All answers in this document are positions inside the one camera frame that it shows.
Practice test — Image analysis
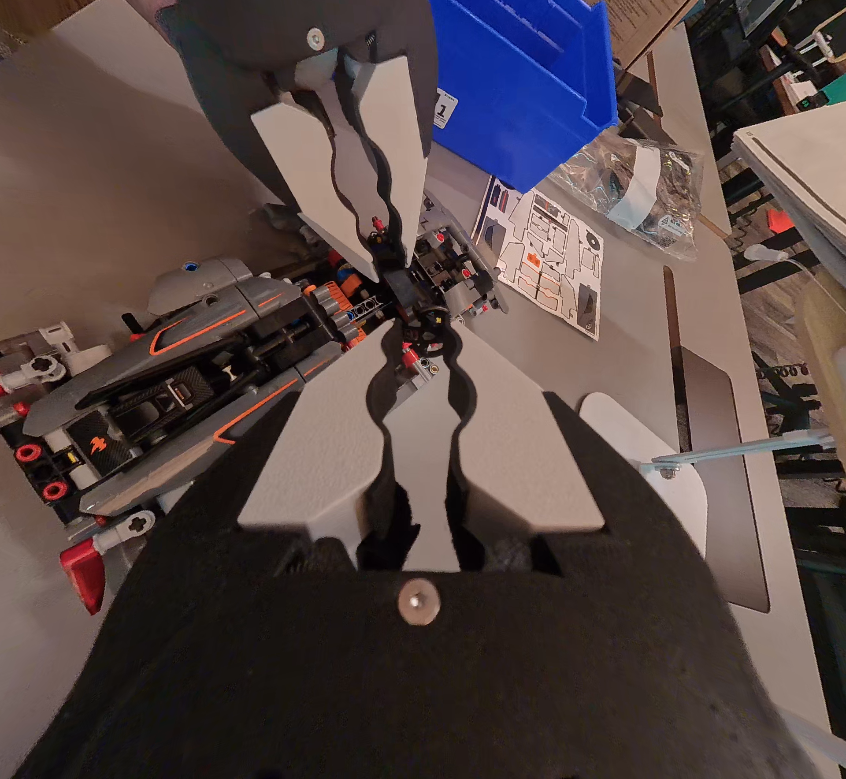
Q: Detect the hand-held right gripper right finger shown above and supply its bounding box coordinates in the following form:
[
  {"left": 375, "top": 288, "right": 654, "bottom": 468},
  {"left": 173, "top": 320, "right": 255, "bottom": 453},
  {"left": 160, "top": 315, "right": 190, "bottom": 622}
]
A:
[{"left": 447, "top": 321, "right": 606, "bottom": 571}]

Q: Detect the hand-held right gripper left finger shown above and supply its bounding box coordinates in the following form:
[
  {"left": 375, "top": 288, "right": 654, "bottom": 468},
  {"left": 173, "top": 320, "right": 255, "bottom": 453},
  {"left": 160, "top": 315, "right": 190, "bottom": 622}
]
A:
[{"left": 237, "top": 321, "right": 419, "bottom": 571}]

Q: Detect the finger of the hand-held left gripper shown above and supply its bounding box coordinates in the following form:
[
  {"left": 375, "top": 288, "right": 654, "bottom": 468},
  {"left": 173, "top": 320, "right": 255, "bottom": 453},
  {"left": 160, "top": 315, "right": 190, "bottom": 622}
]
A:
[
  {"left": 250, "top": 90, "right": 384, "bottom": 284},
  {"left": 334, "top": 48, "right": 427, "bottom": 267}
]

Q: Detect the grey black lego car model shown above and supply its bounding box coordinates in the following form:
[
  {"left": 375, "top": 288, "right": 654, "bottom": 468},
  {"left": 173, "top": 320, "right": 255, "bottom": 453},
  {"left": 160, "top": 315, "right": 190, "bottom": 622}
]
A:
[{"left": 0, "top": 194, "right": 510, "bottom": 618}]

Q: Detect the black lego steering wheel assembly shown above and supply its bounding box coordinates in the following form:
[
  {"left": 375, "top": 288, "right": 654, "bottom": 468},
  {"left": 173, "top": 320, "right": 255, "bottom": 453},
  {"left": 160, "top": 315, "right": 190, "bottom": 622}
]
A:
[{"left": 400, "top": 306, "right": 457, "bottom": 363}]

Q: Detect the lego sticker sheet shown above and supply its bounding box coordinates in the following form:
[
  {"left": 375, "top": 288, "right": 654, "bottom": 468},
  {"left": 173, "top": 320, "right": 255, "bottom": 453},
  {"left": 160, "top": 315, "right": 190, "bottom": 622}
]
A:
[{"left": 472, "top": 174, "right": 605, "bottom": 341}]

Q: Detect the clear bag of lego parts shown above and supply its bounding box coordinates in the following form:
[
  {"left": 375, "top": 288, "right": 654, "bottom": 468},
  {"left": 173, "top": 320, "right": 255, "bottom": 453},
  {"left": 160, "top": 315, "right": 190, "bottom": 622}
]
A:
[{"left": 547, "top": 131, "right": 705, "bottom": 262}]

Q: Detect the white stand with metal arms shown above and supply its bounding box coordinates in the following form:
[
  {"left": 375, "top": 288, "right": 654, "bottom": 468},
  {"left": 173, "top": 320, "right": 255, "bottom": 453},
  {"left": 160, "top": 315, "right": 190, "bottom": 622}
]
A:
[{"left": 578, "top": 392, "right": 837, "bottom": 565}]

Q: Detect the blue storage bin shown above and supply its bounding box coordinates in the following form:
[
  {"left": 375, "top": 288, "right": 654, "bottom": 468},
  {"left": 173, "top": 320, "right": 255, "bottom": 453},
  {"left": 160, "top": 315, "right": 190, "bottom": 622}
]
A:
[{"left": 416, "top": 0, "right": 620, "bottom": 194}]

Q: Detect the open instruction booklet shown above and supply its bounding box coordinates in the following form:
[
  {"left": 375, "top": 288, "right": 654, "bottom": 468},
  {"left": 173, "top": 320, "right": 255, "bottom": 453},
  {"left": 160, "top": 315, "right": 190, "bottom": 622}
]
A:
[{"left": 730, "top": 101, "right": 846, "bottom": 294}]

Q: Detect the grey desk cable flap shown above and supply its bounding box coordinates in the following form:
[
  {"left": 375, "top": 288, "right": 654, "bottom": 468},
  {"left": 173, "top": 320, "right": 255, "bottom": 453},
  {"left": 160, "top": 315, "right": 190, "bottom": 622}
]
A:
[{"left": 679, "top": 346, "right": 772, "bottom": 615}]

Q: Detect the white cable plug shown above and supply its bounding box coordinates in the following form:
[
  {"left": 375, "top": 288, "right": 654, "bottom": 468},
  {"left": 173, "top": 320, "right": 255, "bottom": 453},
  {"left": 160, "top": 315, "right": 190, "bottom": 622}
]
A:
[{"left": 743, "top": 243, "right": 846, "bottom": 304}]

